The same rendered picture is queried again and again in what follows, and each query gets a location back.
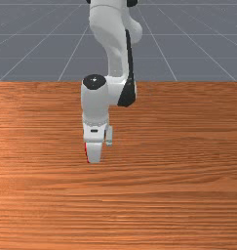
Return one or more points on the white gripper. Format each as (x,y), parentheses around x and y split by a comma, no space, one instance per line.
(94,136)

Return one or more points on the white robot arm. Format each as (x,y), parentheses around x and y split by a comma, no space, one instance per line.
(102,49)

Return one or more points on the red cube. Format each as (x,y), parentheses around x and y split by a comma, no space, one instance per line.
(86,153)

